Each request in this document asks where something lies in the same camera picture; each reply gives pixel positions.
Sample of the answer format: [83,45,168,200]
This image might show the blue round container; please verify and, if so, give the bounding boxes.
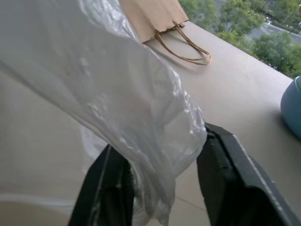
[280,75,301,140]

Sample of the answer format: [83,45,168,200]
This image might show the translucent white plastic bag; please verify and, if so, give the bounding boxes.
[0,0,208,226]

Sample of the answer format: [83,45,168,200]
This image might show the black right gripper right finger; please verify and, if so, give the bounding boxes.
[196,122,301,226]

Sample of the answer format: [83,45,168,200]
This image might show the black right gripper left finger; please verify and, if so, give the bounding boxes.
[70,144,136,226]

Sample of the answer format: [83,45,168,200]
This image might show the brown paper bag with handles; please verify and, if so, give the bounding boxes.
[118,0,212,65]

